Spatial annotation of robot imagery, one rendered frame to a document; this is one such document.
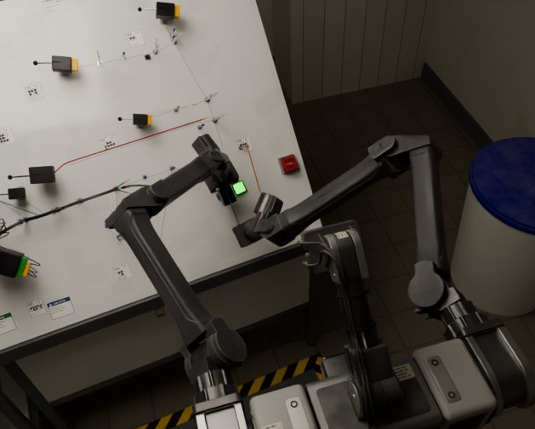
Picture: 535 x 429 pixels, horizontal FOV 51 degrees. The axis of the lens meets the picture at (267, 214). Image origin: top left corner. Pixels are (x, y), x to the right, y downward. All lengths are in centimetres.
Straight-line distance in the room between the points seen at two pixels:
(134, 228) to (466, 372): 69
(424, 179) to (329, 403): 58
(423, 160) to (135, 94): 99
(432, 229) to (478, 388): 37
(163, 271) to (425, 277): 53
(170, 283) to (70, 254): 82
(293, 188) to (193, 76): 51
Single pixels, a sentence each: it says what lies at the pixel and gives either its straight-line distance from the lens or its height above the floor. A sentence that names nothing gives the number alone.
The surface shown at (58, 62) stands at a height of 151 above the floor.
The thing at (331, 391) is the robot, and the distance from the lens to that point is 99.
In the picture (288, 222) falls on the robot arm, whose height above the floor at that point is 133.
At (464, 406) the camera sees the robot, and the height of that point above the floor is 153.
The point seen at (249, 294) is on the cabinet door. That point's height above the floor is 61.
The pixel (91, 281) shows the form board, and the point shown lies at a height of 95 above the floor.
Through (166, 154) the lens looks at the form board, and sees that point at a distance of 189.
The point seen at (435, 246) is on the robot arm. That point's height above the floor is 149.
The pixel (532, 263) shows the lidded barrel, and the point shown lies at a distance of 263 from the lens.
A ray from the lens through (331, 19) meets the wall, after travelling 375.
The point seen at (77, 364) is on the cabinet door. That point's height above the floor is 58.
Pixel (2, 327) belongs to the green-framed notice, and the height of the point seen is 92.
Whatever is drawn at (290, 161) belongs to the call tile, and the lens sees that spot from 194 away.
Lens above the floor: 243
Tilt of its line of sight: 48 degrees down
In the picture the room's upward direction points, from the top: 4 degrees counter-clockwise
